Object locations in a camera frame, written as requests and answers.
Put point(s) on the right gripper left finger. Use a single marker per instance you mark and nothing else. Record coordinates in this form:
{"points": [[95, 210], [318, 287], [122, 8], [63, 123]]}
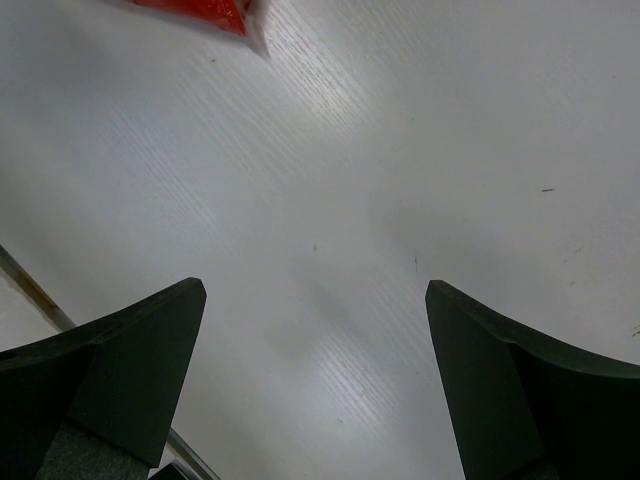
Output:
{"points": [[115, 380]]}

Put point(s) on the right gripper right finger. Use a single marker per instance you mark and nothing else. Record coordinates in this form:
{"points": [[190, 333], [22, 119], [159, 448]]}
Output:
{"points": [[524, 405]]}

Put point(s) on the red spaghetti pack with barcode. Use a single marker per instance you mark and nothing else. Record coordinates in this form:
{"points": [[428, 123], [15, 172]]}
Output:
{"points": [[234, 22]]}

